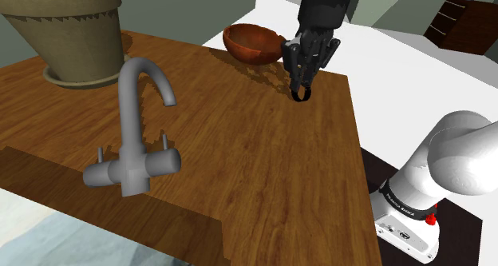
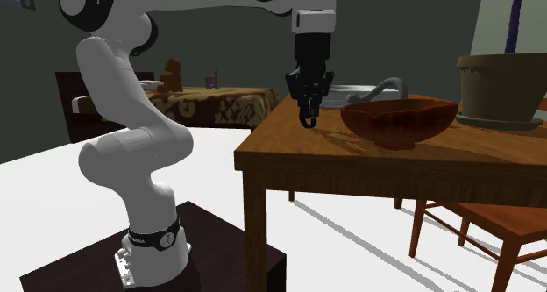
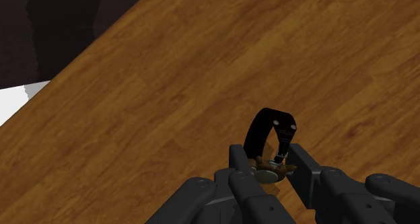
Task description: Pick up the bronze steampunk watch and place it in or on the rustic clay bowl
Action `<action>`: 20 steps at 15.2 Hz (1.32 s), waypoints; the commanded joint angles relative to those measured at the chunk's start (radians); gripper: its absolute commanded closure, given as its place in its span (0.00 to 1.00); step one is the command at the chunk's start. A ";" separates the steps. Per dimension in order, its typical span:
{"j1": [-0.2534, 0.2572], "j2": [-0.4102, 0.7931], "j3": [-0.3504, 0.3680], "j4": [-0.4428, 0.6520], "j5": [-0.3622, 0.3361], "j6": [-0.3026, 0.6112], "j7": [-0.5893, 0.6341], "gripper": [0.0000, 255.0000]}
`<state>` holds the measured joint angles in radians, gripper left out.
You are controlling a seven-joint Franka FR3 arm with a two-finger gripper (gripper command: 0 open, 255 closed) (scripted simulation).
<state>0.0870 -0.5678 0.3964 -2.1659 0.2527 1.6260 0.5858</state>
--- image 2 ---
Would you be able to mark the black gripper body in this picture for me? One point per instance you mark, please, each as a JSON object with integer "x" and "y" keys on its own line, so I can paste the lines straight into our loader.
{"x": 312, "y": 51}

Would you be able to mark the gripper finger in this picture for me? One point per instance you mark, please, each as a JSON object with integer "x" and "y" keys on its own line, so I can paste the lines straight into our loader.
{"x": 301, "y": 92}
{"x": 321, "y": 90}

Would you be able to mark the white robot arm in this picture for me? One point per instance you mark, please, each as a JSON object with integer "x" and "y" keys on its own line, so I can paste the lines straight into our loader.
{"x": 128, "y": 154}

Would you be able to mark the wooden table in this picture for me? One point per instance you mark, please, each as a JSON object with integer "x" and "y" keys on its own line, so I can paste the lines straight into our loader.
{"x": 299, "y": 154}

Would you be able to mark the grey curved utensil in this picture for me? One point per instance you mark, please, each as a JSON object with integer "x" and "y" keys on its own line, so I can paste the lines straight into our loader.
{"x": 386, "y": 86}

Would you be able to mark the brown wooden bowl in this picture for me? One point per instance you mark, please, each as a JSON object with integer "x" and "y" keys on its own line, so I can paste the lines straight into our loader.
{"x": 397, "y": 122}

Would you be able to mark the bed with patterned brown cover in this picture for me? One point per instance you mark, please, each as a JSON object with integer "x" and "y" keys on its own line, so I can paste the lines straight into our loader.
{"x": 213, "y": 105}

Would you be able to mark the dark robot stand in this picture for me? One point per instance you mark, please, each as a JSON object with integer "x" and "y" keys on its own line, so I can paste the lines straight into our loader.
{"x": 222, "y": 248}

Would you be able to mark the olive potted plant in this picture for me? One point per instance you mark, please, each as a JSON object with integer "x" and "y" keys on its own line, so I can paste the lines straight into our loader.
{"x": 500, "y": 86}

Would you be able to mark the wooden chair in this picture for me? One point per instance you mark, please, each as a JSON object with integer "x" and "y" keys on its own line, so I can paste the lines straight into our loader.
{"x": 508, "y": 225}

